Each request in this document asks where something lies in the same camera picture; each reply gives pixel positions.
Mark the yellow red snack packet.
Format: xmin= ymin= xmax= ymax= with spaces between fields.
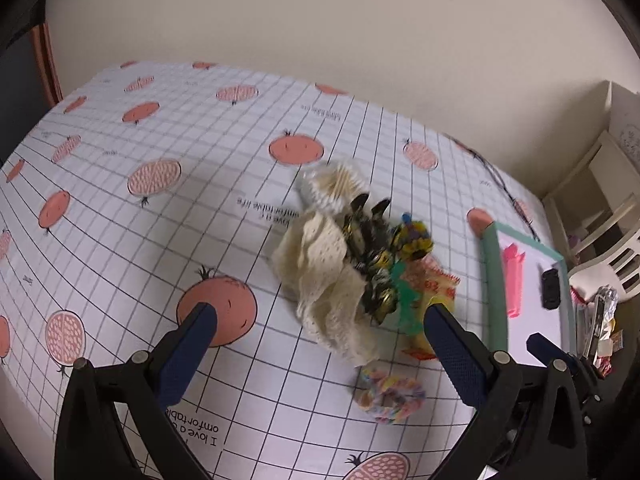
xmin=400 ymin=255 xmax=463 ymax=361

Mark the bag of cotton swabs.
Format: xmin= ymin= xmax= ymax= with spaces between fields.
xmin=300 ymin=160 xmax=371 ymax=213

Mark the blue yellow scrunchie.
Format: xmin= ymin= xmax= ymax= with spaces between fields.
xmin=392 ymin=212 xmax=435 ymax=261

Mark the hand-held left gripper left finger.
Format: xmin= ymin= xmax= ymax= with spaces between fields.
xmin=55 ymin=302 xmax=226 ymax=480

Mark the pastel rainbow scrunchie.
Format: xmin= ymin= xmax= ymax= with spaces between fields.
xmin=355 ymin=367 xmax=426 ymax=426

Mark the green plastic figure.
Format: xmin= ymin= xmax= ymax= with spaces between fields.
xmin=390 ymin=260 xmax=426 ymax=333

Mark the black yellow hair accessory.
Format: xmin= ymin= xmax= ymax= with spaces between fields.
xmin=342 ymin=192 xmax=401 ymax=323

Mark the reddish brown board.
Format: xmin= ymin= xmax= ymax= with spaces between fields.
xmin=30 ymin=22 xmax=63 ymax=108

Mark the black hair clip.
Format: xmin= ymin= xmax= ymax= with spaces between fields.
xmin=540 ymin=268 xmax=561 ymax=309

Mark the pink comb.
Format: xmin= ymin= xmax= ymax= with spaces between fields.
xmin=502 ymin=242 xmax=526 ymax=318

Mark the white lattice basket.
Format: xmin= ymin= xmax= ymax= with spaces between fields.
xmin=570 ymin=230 xmax=640 ymax=301

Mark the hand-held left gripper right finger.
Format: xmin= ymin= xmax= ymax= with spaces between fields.
xmin=424 ymin=304 xmax=588 ymax=480

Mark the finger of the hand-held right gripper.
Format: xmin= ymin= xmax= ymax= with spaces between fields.
xmin=526 ymin=332 xmax=607 ymax=411

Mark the grid tablecloth with fruit print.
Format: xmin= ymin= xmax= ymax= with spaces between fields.
xmin=0 ymin=60 xmax=556 ymax=480

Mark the cream lace cloth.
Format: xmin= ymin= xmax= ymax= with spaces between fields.
xmin=272 ymin=210 xmax=381 ymax=366

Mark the white wooden shelf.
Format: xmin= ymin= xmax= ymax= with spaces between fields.
xmin=542 ymin=80 xmax=640 ymax=271

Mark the green rimmed white tray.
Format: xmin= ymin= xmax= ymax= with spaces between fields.
xmin=481 ymin=221 xmax=576 ymax=356

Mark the black cable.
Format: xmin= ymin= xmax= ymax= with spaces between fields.
xmin=442 ymin=132 xmax=541 ymax=241

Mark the white paper folder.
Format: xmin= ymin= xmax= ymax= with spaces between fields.
xmin=610 ymin=80 xmax=640 ymax=161

